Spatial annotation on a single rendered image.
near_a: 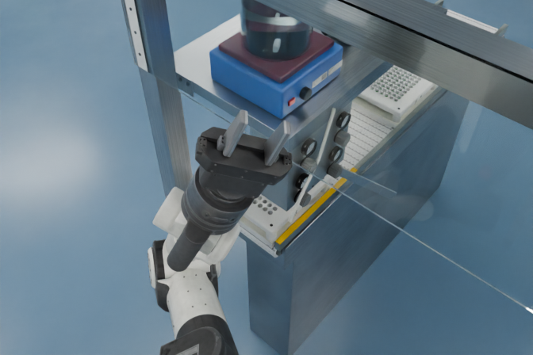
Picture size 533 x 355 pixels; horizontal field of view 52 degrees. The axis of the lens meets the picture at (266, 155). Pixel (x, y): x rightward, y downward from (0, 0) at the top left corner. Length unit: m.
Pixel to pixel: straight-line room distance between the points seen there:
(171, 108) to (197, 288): 0.45
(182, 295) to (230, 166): 0.38
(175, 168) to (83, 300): 1.24
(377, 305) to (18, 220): 1.71
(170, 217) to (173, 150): 0.55
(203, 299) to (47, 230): 1.89
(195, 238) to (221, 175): 0.11
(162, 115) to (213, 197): 0.56
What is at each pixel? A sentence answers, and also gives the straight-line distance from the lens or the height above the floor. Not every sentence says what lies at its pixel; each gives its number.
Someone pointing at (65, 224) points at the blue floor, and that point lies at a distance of 2.79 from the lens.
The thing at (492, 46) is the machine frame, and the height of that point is 1.73.
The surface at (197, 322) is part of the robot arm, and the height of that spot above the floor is 1.28.
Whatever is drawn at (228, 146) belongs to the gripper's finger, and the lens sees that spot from 0.65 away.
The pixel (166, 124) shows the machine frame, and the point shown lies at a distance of 1.28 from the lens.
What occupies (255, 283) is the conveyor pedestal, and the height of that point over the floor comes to 0.40.
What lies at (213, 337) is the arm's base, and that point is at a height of 1.34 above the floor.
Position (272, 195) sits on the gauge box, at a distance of 1.22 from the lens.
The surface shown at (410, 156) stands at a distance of 0.79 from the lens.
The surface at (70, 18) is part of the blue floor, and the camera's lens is 4.19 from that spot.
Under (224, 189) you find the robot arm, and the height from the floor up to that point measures 1.56.
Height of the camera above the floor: 2.10
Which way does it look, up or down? 46 degrees down
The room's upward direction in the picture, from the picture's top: straight up
